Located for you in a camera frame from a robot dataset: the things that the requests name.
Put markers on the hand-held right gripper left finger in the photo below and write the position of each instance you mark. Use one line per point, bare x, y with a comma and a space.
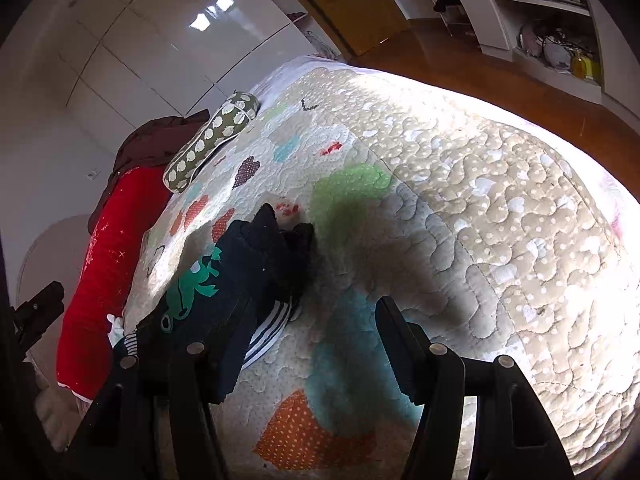
232, 355

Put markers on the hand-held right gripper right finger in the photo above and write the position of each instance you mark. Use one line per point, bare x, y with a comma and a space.
400, 350

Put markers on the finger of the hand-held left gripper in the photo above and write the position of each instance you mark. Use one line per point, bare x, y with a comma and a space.
40, 306

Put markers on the navy pants with striped trim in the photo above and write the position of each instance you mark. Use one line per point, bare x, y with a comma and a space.
230, 260

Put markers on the beige round headboard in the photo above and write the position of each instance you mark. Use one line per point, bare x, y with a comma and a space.
50, 250

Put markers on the white and mint cloth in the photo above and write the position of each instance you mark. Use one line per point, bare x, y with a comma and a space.
116, 327

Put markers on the long red bolster pillow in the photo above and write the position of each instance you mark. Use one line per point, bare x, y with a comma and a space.
110, 260

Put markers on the heart patchwork quilt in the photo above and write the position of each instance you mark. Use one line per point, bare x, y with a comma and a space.
475, 210

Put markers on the dark brown blanket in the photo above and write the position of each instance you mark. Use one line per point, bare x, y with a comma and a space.
150, 145

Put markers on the olive patterned bolster pillow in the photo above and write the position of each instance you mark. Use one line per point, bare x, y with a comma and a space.
210, 140

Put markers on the white bed sheet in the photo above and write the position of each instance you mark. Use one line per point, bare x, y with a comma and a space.
295, 72

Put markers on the glossy white wardrobe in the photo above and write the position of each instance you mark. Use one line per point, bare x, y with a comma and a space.
150, 35

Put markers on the yellow bottle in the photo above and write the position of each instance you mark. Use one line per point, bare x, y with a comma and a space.
584, 66

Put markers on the wooden door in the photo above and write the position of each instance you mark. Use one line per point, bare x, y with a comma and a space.
360, 10

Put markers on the white shelf unit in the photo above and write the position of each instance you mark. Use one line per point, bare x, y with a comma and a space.
500, 20

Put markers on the white wall socket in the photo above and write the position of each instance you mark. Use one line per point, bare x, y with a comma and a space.
92, 174

